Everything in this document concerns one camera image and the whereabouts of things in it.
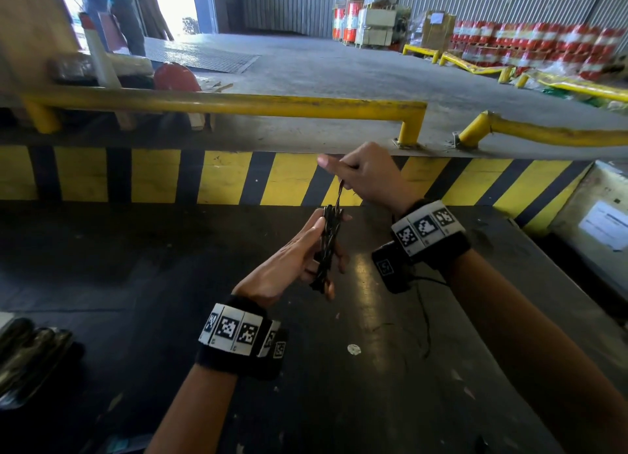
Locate person's right hand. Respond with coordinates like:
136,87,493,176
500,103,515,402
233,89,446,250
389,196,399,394
316,142,424,217

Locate person's left hand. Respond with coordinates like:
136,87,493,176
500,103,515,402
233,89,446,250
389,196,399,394
233,208,352,308

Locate black cord bundle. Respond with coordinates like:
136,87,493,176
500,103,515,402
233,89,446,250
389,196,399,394
309,180,345,295

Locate person's left forearm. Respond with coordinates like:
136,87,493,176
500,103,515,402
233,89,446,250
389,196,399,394
145,363,239,454

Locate person's right forearm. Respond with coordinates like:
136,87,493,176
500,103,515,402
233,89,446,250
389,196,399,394
443,249,628,454

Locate right wristband with marker tags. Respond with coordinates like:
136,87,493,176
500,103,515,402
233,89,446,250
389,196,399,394
390,199,473,271

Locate wristband with marker tags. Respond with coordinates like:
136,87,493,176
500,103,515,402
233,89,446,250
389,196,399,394
390,199,473,271
195,295,290,382

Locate yellow black striped dock edge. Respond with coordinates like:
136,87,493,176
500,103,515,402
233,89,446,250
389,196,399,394
0,145,594,237

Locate stack of red white cans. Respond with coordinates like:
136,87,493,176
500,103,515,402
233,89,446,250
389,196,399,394
332,0,365,45

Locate pallet of white boxes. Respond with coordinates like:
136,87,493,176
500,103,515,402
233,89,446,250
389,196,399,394
355,6,399,48

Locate wrapped brown cardboard box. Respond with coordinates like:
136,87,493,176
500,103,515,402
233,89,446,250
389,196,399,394
414,10,457,53

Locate metal grate ramp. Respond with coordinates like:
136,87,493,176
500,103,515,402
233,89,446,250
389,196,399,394
144,38,261,75

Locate red hard hat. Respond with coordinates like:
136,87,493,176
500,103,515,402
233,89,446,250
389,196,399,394
153,61,202,92

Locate left wristband with marker tags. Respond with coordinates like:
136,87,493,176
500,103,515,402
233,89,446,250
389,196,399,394
195,295,290,382

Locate stack of red white packets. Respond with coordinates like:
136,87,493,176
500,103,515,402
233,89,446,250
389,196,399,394
450,20,628,82

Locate black wrapped roll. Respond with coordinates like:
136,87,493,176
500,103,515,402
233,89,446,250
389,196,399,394
47,52,154,85

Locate cardboard box with white label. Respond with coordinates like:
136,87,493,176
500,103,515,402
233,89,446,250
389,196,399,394
549,160,628,317

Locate brown wooden board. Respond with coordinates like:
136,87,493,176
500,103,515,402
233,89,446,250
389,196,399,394
0,0,81,96

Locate pile of black bundles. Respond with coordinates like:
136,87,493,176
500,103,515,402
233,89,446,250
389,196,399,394
0,315,77,411

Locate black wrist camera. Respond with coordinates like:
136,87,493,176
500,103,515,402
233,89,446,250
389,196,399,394
371,241,414,295

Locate long yellow guard rail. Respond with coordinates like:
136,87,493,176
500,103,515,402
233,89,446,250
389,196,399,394
22,85,428,148

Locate thin black cable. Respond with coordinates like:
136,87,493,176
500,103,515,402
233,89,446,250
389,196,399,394
411,276,448,361

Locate white post with red tip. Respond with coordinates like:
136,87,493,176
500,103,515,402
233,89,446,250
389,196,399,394
78,11,137,131

